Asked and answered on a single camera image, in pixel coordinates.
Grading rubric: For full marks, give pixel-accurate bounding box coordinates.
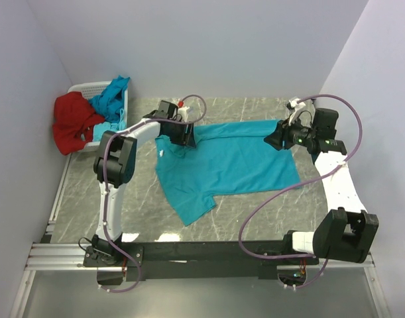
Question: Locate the white laundry basket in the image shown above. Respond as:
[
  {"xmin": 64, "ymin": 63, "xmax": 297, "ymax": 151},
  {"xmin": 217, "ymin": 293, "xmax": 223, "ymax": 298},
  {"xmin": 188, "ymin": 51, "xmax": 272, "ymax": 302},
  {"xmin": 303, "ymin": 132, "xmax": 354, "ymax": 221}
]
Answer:
[{"xmin": 67, "ymin": 81, "xmax": 129, "ymax": 152}]

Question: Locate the black mounting beam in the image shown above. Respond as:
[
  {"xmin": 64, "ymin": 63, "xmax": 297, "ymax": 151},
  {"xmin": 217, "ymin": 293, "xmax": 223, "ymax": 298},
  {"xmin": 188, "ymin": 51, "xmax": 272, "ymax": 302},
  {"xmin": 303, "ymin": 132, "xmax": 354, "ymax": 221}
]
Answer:
[{"xmin": 83, "ymin": 240, "xmax": 319, "ymax": 285}]

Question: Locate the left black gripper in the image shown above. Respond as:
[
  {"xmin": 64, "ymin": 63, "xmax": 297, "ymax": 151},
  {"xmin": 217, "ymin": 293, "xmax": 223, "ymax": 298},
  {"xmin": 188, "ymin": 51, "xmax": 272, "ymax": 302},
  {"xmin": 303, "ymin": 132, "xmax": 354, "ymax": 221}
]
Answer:
[{"xmin": 167, "ymin": 120, "xmax": 197, "ymax": 149}]

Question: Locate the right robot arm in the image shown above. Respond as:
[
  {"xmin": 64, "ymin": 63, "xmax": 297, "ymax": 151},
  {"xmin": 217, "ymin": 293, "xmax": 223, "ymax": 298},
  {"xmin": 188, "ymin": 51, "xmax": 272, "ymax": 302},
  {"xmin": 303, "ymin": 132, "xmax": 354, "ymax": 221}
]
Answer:
[{"xmin": 264, "ymin": 108, "xmax": 379, "ymax": 264}]

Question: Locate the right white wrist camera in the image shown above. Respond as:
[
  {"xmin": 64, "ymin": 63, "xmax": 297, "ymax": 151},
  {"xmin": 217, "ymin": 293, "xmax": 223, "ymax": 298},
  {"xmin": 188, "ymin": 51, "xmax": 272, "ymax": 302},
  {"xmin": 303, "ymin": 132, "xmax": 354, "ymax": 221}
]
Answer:
[{"xmin": 286, "ymin": 97, "xmax": 306, "ymax": 125}]

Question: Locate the teal t shirt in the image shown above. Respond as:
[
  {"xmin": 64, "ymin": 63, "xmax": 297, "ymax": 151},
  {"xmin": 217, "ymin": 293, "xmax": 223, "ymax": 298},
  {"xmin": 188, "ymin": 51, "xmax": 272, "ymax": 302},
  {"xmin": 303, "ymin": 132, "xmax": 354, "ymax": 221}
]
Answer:
[
  {"xmin": 89, "ymin": 76, "xmax": 130, "ymax": 142},
  {"xmin": 155, "ymin": 120, "xmax": 300, "ymax": 226}
]

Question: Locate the purple cable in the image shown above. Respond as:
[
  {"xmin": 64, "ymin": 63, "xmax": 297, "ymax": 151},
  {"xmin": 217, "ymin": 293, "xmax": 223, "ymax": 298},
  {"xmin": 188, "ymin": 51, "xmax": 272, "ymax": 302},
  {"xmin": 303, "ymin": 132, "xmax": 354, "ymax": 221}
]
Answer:
[
  {"xmin": 101, "ymin": 94, "xmax": 208, "ymax": 293},
  {"xmin": 238, "ymin": 94, "xmax": 363, "ymax": 290}
]

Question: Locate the aluminium rail frame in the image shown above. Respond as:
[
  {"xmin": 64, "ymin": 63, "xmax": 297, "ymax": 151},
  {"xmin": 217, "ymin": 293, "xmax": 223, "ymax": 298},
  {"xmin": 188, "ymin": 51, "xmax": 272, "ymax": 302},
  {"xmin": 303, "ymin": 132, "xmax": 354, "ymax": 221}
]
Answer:
[{"xmin": 13, "ymin": 155, "xmax": 390, "ymax": 317}]

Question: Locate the red t shirt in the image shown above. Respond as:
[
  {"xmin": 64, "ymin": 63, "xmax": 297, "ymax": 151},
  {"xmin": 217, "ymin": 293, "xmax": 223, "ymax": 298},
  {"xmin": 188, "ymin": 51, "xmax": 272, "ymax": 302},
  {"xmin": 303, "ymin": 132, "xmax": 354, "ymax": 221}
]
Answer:
[{"xmin": 52, "ymin": 91, "xmax": 105, "ymax": 156}]

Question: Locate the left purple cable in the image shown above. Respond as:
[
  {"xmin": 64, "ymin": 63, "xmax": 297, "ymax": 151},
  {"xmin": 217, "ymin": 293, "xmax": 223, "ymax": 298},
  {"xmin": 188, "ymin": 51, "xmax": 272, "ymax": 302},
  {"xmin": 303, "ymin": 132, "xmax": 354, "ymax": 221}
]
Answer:
[{"xmin": 101, "ymin": 94, "xmax": 208, "ymax": 293}]

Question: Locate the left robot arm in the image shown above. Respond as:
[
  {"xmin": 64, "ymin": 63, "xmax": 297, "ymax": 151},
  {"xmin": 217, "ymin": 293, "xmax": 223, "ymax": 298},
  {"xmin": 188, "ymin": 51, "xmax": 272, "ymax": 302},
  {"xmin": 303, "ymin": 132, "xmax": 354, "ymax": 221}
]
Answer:
[{"xmin": 84, "ymin": 99, "xmax": 196, "ymax": 267}]

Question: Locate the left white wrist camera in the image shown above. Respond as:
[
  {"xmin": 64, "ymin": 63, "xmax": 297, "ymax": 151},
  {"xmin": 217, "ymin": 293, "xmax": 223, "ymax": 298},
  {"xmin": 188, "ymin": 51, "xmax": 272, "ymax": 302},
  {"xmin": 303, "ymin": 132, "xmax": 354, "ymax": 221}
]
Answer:
[{"xmin": 177, "ymin": 100, "xmax": 193, "ymax": 123}]

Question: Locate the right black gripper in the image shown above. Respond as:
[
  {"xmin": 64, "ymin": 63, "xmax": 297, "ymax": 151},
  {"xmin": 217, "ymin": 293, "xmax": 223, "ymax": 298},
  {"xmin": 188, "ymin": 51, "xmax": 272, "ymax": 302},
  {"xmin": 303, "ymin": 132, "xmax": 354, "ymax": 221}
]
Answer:
[{"xmin": 263, "ymin": 113, "xmax": 317, "ymax": 152}]

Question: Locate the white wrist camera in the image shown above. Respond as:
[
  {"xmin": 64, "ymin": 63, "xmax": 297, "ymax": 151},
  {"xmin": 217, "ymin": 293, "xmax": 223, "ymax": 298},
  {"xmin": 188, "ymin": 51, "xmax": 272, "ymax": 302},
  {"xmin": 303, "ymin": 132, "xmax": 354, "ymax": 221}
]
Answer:
[
  {"xmin": 177, "ymin": 100, "xmax": 193, "ymax": 123},
  {"xmin": 286, "ymin": 97, "xmax": 306, "ymax": 125}
]

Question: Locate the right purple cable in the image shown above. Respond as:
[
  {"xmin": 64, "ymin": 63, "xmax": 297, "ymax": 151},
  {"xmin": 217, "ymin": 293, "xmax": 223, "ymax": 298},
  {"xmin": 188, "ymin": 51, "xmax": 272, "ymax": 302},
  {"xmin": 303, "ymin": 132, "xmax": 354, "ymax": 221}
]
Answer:
[{"xmin": 238, "ymin": 94, "xmax": 363, "ymax": 290}]

